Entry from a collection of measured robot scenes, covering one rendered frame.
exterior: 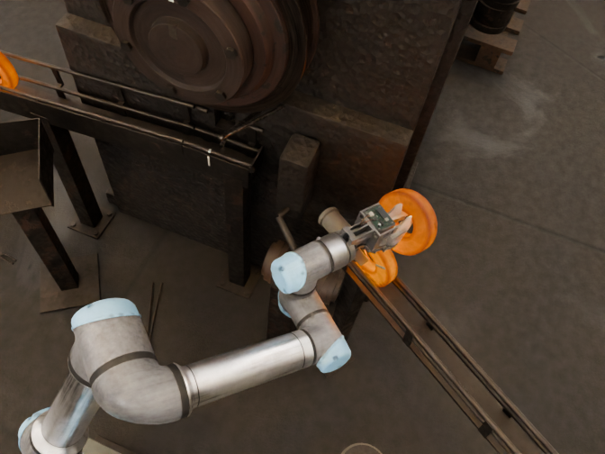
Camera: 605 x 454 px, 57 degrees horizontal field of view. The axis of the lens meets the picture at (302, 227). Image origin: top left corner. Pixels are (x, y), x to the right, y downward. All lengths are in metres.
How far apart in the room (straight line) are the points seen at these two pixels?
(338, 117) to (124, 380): 0.77
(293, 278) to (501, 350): 1.22
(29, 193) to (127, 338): 0.73
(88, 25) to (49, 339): 1.04
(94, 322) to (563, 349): 1.70
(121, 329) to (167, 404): 0.15
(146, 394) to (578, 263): 1.89
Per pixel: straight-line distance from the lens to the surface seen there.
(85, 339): 1.05
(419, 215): 1.26
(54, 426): 1.29
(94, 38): 1.60
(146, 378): 0.99
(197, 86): 1.22
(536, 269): 2.39
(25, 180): 1.68
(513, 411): 1.29
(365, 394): 1.97
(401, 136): 1.37
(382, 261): 1.29
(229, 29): 1.07
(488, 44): 2.96
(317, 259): 1.11
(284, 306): 1.21
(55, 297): 2.16
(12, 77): 1.83
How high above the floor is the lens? 1.86
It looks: 57 degrees down
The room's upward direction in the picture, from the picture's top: 9 degrees clockwise
